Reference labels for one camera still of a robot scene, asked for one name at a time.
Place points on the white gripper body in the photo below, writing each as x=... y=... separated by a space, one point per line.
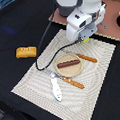
x=83 y=25

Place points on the yellow toy butter box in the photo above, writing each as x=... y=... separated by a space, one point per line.
x=85 y=39

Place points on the brown toy sausage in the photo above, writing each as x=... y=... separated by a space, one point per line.
x=68 y=63

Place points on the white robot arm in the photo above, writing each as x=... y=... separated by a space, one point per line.
x=85 y=6

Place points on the brown toy stove board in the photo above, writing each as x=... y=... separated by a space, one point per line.
x=108 y=27

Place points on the round wooden plate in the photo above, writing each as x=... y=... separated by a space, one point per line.
x=69 y=71

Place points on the orange toy bread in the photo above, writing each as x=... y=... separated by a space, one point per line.
x=26 y=52

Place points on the beige woven placemat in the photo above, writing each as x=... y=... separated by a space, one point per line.
x=76 y=104

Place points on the knife with wooden handle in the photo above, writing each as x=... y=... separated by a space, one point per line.
x=82 y=56

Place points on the fork with wooden handle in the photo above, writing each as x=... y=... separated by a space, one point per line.
x=69 y=80

